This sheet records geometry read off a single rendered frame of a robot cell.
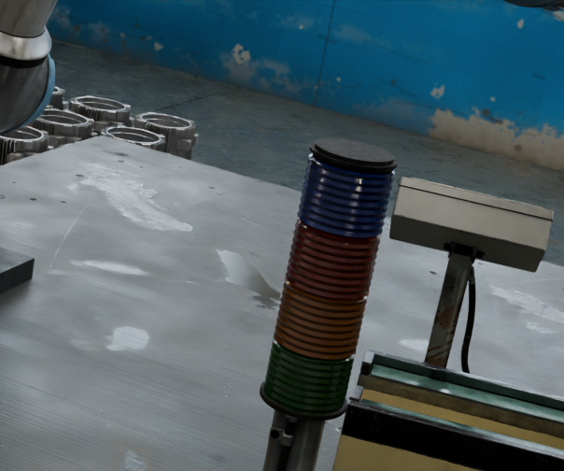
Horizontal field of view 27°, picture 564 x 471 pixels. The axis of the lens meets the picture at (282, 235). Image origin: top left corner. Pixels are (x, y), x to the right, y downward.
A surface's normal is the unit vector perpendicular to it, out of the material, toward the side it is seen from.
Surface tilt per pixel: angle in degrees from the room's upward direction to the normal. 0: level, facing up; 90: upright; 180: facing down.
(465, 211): 51
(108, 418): 0
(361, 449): 90
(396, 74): 90
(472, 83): 90
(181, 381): 0
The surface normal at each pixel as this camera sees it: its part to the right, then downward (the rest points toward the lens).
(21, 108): 0.74, 0.60
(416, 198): -0.04, -0.37
